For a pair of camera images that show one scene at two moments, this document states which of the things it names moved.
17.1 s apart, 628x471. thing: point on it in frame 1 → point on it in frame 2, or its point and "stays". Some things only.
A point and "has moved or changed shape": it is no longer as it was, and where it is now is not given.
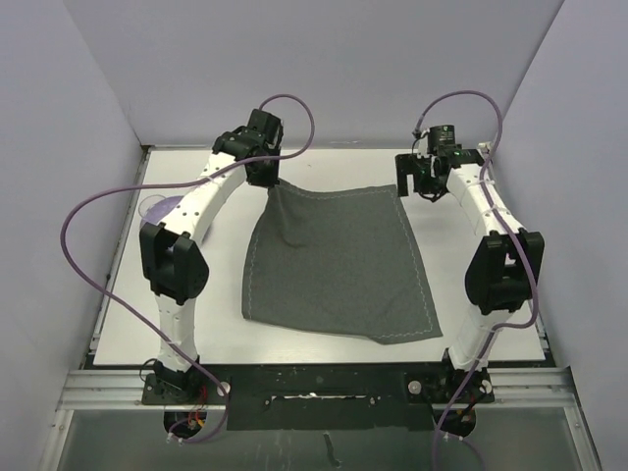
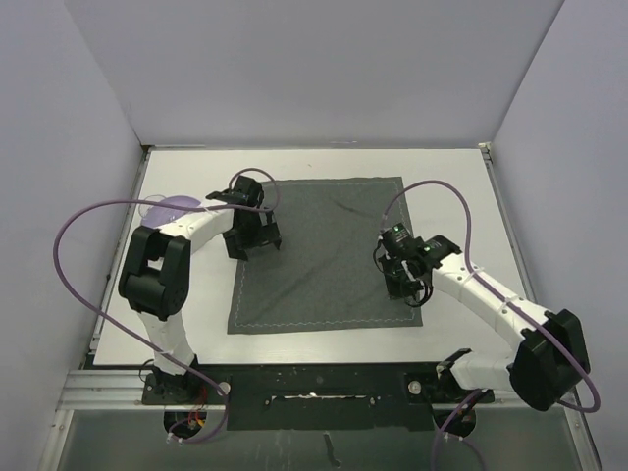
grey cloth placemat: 342,261 has moved or changed shape
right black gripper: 406,166 → 392,288
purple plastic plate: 159,210 stays
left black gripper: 268,180 → 265,234
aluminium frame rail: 515,390 stays
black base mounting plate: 330,396 stays
